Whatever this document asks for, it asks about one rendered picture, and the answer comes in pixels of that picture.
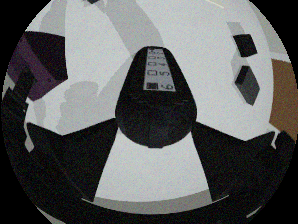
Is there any dark grey switch controller unit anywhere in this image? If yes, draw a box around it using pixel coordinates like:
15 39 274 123
114 47 197 149

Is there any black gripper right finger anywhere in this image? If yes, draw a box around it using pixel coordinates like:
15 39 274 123
190 121 275 202

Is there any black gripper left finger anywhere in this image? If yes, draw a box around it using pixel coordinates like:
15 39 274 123
27 117 118 202

